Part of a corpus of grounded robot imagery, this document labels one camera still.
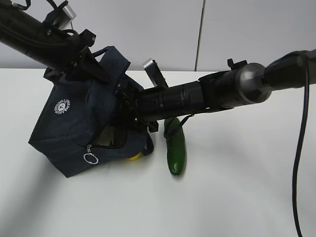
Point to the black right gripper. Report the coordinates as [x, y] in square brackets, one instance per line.
[127, 113]

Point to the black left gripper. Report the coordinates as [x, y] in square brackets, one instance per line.
[75, 58]

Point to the green lidded glass container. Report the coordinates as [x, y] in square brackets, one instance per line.
[105, 137]

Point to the green cucumber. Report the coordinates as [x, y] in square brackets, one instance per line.
[176, 146]

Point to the yellow lemon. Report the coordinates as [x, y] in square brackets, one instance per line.
[135, 157]

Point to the dark navy lunch bag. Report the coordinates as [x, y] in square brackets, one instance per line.
[77, 111]

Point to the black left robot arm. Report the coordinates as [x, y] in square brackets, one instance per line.
[29, 36]

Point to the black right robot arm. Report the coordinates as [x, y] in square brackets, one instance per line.
[241, 85]

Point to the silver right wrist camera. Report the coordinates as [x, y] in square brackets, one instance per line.
[152, 70]

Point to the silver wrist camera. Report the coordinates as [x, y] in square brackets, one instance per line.
[65, 14]
[152, 70]

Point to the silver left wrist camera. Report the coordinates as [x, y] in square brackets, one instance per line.
[65, 14]

